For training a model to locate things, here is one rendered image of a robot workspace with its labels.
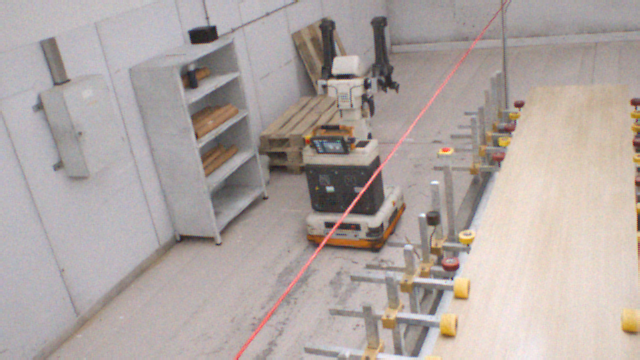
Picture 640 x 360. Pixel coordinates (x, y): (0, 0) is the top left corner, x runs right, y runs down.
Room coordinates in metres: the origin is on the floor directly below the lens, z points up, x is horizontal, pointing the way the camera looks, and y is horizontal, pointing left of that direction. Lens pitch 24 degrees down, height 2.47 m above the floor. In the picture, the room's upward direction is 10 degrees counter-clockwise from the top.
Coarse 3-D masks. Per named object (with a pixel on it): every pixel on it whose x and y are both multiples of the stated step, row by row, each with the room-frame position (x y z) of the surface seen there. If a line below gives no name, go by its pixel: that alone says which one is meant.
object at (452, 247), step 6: (390, 240) 2.85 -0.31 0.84; (396, 240) 2.84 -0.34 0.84; (402, 240) 2.83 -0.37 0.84; (414, 240) 2.80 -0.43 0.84; (390, 246) 2.83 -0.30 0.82; (396, 246) 2.82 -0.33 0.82; (402, 246) 2.81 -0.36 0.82; (414, 246) 2.78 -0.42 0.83; (420, 246) 2.76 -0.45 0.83; (444, 246) 2.71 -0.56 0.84; (450, 246) 2.69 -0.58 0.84; (456, 246) 2.68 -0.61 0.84; (462, 246) 2.67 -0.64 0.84; (468, 246) 2.66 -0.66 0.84; (468, 252) 2.65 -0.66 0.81
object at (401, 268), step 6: (366, 264) 2.63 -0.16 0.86; (372, 264) 2.62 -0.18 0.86; (396, 264) 2.58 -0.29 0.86; (402, 264) 2.57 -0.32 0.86; (390, 270) 2.58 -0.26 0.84; (396, 270) 2.56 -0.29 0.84; (402, 270) 2.55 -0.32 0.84; (432, 270) 2.48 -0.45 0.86; (438, 270) 2.47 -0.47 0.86; (444, 270) 2.46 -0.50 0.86; (444, 276) 2.46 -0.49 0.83; (450, 276) 2.44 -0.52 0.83
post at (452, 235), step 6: (444, 168) 2.99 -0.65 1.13; (450, 168) 2.99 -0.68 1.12; (444, 174) 3.00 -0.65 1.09; (450, 174) 2.99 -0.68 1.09; (444, 180) 3.00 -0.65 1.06; (450, 180) 2.98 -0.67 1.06; (450, 186) 2.98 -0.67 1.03; (450, 192) 2.98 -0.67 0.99; (450, 198) 2.99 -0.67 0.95; (450, 204) 2.99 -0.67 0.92; (450, 210) 2.99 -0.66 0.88; (450, 216) 2.99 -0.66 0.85; (450, 222) 2.99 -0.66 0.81; (450, 228) 2.99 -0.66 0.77; (450, 234) 2.99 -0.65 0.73; (456, 234) 3.00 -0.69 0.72
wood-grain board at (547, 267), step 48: (528, 96) 4.56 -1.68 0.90; (576, 96) 4.38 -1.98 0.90; (624, 96) 4.22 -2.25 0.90; (528, 144) 3.65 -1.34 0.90; (576, 144) 3.52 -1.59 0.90; (624, 144) 3.41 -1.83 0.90; (528, 192) 3.01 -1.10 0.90; (576, 192) 2.91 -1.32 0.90; (624, 192) 2.83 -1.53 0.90; (480, 240) 2.60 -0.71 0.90; (528, 240) 2.53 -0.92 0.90; (576, 240) 2.46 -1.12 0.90; (624, 240) 2.39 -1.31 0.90; (480, 288) 2.22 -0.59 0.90; (528, 288) 2.16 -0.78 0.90; (576, 288) 2.10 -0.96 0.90; (624, 288) 2.05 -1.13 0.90; (480, 336) 1.91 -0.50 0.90; (528, 336) 1.87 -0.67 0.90; (576, 336) 1.82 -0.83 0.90; (624, 336) 1.78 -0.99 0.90
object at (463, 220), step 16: (496, 144) 4.21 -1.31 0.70; (480, 176) 3.72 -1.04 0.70; (480, 192) 3.54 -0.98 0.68; (464, 208) 3.32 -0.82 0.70; (464, 224) 3.13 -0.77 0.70; (448, 240) 2.99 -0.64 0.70; (448, 256) 2.83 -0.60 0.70; (432, 304) 2.44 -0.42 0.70; (416, 336) 2.23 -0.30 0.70; (416, 352) 2.17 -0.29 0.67
